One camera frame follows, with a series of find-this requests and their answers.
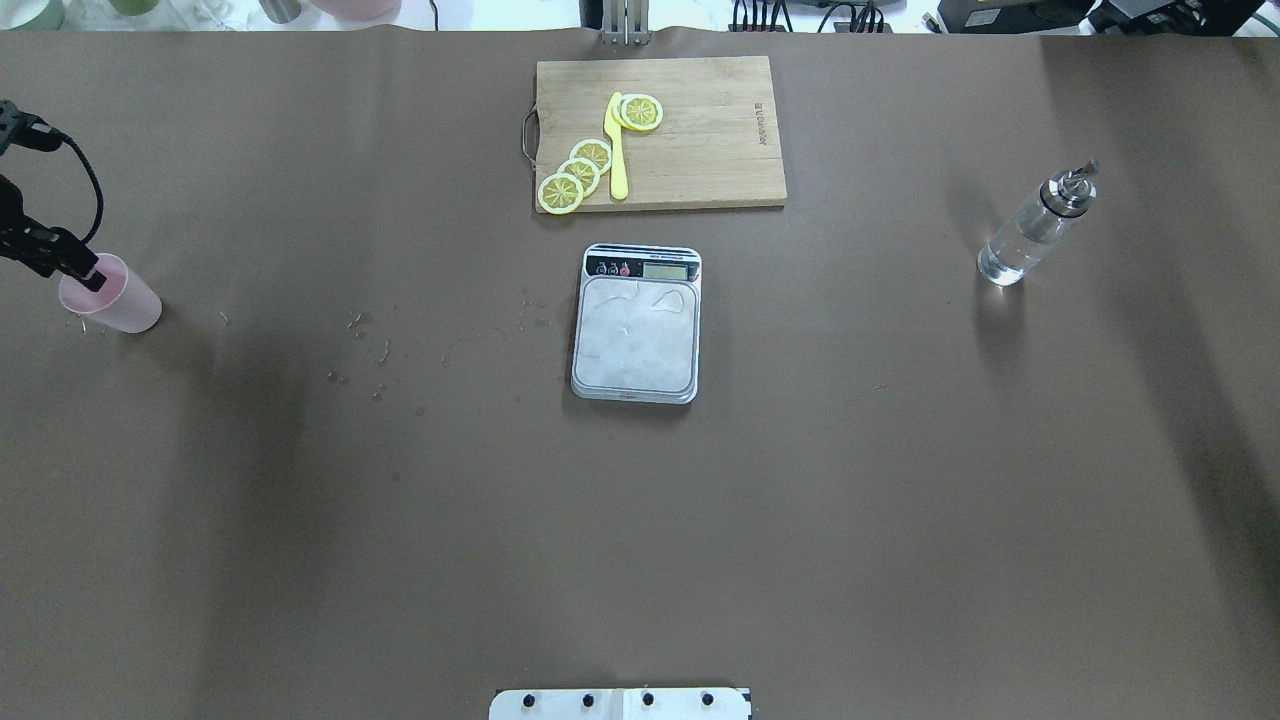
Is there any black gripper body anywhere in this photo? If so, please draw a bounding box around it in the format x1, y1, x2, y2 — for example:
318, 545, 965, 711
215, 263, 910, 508
1, 100, 51, 269

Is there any pink plastic cup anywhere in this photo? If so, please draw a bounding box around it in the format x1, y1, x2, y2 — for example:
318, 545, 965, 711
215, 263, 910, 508
58, 252, 163, 334

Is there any glass sauce dispenser bottle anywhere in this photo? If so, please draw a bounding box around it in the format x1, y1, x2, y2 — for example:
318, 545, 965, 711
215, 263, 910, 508
975, 158, 1101, 287

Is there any digital kitchen scale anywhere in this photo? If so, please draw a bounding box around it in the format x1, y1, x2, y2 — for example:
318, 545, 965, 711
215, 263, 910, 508
570, 243, 703, 405

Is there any lemon slice top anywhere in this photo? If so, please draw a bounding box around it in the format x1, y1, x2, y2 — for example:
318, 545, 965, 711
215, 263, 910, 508
535, 172, 585, 215

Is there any lemon slice middle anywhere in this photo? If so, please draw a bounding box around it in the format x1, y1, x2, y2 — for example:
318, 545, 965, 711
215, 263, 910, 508
558, 156, 602, 199

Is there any lemon slice lower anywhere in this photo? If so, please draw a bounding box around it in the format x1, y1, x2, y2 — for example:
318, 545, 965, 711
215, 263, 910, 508
568, 138, 613, 173

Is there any yellow plastic knife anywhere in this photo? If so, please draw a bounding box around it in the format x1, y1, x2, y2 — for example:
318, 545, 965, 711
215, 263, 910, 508
603, 92, 630, 201

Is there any lemon slice under pair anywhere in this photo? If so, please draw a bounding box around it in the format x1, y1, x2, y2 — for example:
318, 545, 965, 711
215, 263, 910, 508
611, 94, 625, 127

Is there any lemon slice front pair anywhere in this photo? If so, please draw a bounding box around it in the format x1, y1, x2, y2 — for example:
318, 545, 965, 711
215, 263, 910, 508
620, 94, 666, 132

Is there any bamboo cutting board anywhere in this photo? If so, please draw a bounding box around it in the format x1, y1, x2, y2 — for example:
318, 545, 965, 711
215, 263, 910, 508
534, 56, 788, 213

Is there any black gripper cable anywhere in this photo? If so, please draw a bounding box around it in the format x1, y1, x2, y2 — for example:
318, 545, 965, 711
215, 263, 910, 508
40, 126, 105, 251

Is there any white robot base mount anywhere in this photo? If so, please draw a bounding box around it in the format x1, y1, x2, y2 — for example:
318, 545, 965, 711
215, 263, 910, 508
488, 687, 754, 719

